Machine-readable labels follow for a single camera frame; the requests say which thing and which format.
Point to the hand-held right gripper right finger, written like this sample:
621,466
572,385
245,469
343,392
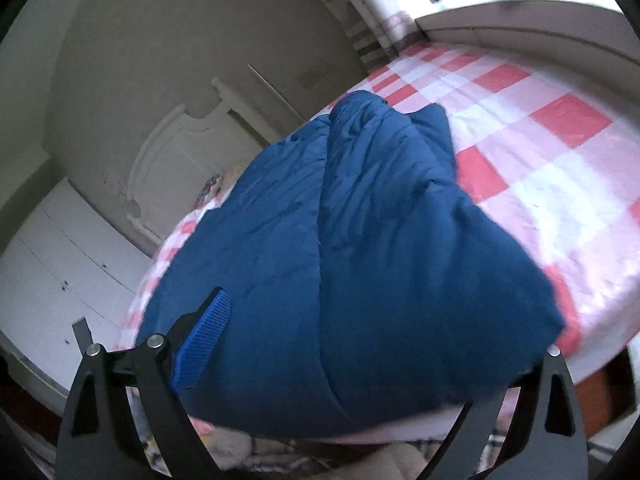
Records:
557,410

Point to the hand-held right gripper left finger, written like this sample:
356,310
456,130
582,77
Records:
200,340

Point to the blue quilted down jacket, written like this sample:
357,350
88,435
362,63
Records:
350,280

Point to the floral patterned pillow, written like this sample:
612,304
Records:
212,187

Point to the white wardrobe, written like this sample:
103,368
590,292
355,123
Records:
55,280

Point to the yellow textured pillow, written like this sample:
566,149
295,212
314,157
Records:
232,177

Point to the white wooden headboard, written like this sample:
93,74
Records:
195,160

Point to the pink checkered bed sheet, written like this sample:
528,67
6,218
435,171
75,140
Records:
540,160

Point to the striped printed curtain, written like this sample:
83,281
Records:
370,15

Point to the white window ledge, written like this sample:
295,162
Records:
530,22

